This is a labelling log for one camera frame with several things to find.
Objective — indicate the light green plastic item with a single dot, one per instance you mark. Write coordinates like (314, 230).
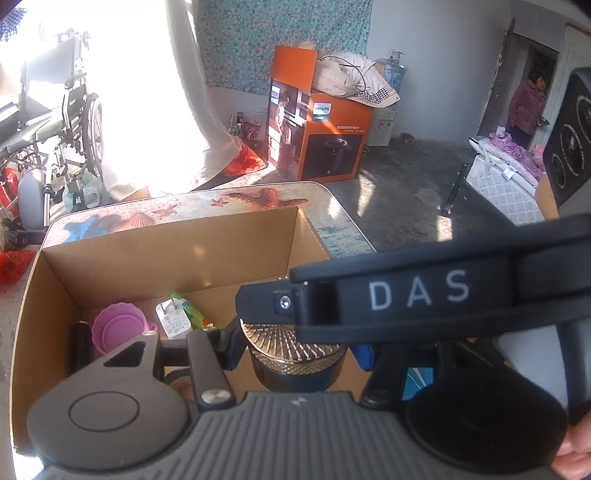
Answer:
(187, 307)

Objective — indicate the white quilted mattress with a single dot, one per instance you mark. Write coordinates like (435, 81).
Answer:
(503, 194)

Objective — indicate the teal floral wall cloth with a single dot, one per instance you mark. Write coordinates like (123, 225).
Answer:
(277, 27)

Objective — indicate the white checked cushion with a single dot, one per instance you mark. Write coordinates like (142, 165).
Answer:
(351, 78)

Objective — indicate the black car key fob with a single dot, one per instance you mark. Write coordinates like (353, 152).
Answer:
(82, 346)

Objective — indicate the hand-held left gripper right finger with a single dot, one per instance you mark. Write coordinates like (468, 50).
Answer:
(362, 357)

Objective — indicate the jar with rose gold lid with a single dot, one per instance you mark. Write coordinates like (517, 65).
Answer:
(295, 364)

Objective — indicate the orange appliance carton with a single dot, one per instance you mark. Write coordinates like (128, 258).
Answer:
(332, 138)

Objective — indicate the red plastic bag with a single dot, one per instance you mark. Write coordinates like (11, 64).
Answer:
(14, 265)
(242, 161)

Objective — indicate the black electrical tape roll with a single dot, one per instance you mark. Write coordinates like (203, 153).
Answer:
(182, 385)

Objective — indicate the wheelchair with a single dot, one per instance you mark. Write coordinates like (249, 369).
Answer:
(55, 124)

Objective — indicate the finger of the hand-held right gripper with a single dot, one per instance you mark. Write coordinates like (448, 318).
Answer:
(263, 304)

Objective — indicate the basket with bottles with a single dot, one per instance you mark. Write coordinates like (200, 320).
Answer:
(249, 127)

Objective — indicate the white power adapter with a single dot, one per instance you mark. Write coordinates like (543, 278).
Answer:
(173, 323)

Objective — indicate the person's right hand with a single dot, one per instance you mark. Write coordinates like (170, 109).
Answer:
(575, 457)

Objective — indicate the blue water jug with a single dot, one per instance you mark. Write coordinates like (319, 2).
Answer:
(395, 71)

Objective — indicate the pink collapsible cup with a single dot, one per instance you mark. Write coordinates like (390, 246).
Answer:
(115, 327)

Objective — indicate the black metal bed leg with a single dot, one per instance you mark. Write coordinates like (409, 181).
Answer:
(455, 189)

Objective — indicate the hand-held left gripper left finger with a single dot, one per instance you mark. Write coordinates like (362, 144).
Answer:
(233, 350)

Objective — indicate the white curtain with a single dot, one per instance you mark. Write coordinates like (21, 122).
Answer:
(152, 92)

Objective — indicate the pink purple bedding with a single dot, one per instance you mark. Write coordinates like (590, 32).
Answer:
(512, 152)

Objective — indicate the printed cardboard box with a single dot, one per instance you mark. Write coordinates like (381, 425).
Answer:
(184, 258)

